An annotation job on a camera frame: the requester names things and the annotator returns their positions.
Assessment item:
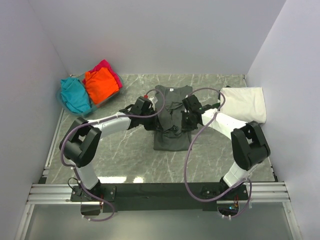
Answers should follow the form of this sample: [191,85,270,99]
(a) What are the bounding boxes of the dark grey t shirt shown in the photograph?
[153,85,193,152]

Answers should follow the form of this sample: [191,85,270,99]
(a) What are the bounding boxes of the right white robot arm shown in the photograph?
[181,95,271,192]

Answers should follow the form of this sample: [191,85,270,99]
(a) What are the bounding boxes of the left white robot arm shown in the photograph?
[59,95,163,198]

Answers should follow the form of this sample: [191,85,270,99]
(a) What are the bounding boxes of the orange t shirt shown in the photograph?
[84,67,120,105]

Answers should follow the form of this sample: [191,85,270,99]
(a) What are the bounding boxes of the folded white t shirt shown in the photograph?
[220,87,267,124]

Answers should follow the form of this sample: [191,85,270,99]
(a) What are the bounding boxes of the pink t shirt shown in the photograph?
[92,59,123,89]

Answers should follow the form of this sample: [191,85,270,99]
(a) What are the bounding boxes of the clear plastic basket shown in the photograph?
[55,73,124,118]

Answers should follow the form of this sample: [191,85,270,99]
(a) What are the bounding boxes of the teal t shirt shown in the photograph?
[60,77,91,114]

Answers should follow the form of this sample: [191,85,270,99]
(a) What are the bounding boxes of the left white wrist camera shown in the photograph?
[143,94,158,105]

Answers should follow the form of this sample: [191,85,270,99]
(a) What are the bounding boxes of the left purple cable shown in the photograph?
[59,89,166,223]

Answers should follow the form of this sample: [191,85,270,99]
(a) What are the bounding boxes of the purple cable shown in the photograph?
[183,87,253,221]
[59,89,166,223]

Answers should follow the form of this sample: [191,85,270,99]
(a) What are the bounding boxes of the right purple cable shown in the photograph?
[183,87,253,221]

